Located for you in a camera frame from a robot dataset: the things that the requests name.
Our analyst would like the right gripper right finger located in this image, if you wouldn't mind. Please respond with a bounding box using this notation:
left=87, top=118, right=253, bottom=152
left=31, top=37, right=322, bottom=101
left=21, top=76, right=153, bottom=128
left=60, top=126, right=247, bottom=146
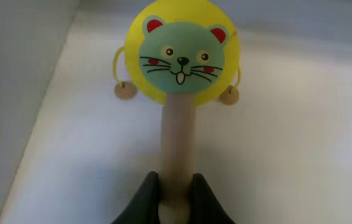
left=190, top=172, right=236, bottom=224

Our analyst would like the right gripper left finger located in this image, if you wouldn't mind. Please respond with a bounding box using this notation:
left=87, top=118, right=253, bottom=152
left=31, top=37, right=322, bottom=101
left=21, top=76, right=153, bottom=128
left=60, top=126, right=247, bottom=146
left=111, top=170, right=161, bottom=224

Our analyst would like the yellow rattle drum toy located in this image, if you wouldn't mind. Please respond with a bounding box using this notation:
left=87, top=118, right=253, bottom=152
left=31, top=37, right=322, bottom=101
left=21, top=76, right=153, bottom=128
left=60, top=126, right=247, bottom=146
left=112, top=0, right=241, bottom=224

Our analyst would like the white shelf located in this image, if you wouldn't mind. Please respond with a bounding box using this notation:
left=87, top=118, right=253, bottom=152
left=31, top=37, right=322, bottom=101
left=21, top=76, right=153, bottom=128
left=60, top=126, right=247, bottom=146
left=0, top=0, right=352, bottom=224

